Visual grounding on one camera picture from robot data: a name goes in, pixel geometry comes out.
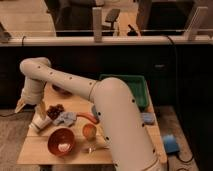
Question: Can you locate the blue crumpled cloth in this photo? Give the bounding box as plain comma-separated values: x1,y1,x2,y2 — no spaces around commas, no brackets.
53,112,77,127

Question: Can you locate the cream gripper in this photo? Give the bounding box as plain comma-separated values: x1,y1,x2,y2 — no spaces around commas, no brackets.
14,79,46,119

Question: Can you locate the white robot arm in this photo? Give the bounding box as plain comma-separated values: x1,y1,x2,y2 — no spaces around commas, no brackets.
20,57,163,171

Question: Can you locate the orange fruit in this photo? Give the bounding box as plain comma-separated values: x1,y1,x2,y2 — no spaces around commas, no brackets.
82,123,97,140

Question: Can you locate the silver fork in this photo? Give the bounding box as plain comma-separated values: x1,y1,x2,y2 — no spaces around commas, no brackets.
82,146,109,154

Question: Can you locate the orange carrot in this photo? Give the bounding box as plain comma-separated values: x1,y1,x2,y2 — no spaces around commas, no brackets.
77,113,99,124

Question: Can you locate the dark small bowl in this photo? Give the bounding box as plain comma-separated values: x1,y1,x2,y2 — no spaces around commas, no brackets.
52,84,73,96

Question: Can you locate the white paper cup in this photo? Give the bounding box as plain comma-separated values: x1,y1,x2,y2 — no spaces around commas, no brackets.
29,114,52,133

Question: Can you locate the green tray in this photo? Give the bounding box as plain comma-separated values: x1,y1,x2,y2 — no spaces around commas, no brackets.
99,74,149,110

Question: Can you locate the black cable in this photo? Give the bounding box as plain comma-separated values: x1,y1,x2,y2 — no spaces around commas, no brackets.
165,35,182,101

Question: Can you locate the dark purple grapes bunch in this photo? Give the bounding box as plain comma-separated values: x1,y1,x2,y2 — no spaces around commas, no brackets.
47,104,64,120

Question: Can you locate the black office chair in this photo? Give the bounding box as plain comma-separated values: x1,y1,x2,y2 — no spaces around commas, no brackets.
103,9,120,30

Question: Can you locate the red bowl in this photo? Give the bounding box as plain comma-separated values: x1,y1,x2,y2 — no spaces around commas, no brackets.
47,128,75,157

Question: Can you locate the blue tape roll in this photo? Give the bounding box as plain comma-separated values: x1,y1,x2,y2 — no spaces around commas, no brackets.
163,134,180,154

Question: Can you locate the white egg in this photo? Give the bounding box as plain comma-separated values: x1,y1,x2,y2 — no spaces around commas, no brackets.
58,143,70,152

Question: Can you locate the blue cup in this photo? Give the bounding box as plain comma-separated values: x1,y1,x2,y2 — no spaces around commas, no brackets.
91,105,98,117

